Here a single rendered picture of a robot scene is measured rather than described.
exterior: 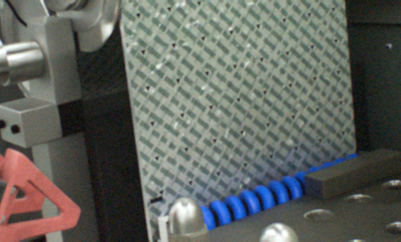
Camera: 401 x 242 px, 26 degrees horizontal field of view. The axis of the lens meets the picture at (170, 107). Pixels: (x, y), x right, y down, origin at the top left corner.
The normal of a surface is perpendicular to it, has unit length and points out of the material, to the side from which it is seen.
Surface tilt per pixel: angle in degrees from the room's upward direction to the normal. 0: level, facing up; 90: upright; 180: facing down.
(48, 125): 90
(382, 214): 0
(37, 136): 90
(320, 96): 90
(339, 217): 0
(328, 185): 90
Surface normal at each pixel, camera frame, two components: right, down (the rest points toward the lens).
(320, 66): 0.55, 0.12
